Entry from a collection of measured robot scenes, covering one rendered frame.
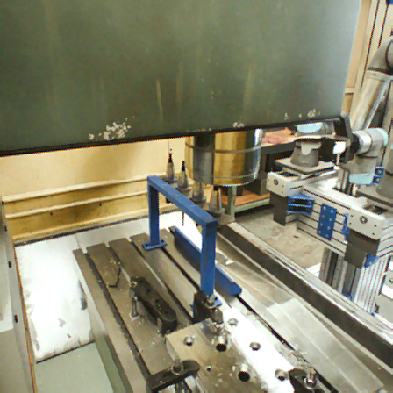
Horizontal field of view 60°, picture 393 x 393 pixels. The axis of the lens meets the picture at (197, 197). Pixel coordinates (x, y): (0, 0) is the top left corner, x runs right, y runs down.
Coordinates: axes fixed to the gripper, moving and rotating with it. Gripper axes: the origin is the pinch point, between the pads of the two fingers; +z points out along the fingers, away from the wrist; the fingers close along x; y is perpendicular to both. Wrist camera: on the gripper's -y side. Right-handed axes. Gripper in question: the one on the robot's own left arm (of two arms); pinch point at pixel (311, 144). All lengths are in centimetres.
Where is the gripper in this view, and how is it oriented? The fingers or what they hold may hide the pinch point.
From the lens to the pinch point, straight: 106.3
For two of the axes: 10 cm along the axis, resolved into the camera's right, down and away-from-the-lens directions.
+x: -5.4, -3.4, 7.7
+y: -0.2, 9.2, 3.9
